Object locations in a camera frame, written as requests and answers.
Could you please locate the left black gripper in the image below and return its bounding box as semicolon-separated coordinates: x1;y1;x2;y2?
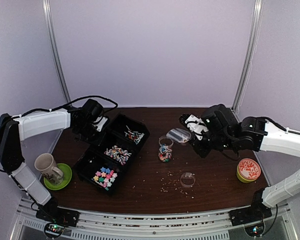
74;121;107;147

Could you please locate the metal scoop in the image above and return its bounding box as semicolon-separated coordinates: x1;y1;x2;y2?
165;128;192;145

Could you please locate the black three-compartment candy bin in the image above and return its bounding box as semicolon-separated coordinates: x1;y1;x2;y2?
73;113;150;196

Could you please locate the clear plastic jar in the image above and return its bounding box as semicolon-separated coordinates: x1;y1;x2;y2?
158;136;174;163

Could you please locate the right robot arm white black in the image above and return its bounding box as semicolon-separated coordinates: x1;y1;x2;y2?
183;104;300;221

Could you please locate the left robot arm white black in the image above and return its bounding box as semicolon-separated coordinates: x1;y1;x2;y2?
0;98;110;222

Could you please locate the clear plastic jar lid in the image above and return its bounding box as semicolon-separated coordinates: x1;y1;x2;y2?
179;172;196;188

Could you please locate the green saucer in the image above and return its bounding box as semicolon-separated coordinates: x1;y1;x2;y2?
43;163;73;191

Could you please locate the green tin orange patterned lid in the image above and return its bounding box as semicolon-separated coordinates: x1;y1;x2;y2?
236;158;262;184

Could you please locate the beige ceramic mug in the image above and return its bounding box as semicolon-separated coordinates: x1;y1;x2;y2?
34;153;64;186

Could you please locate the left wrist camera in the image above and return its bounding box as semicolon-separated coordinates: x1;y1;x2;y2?
93;116;110;132

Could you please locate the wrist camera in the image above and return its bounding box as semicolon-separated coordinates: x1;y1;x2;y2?
93;116;110;132
179;113;209;141

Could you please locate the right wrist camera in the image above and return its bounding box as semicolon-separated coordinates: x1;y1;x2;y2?
179;113;209;141

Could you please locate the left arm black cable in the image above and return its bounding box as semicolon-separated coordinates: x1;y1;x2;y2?
14;94;119;121

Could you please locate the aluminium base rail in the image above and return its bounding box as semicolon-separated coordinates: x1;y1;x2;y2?
8;197;300;240

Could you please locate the right aluminium frame post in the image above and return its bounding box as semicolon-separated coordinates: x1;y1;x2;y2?
232;0;263;115

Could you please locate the aluminium frame post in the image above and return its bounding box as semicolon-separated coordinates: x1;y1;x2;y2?
42;0;71;103
232;0;263;115

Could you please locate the left aluminium frame post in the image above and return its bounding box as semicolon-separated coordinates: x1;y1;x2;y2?
42;0;71;103

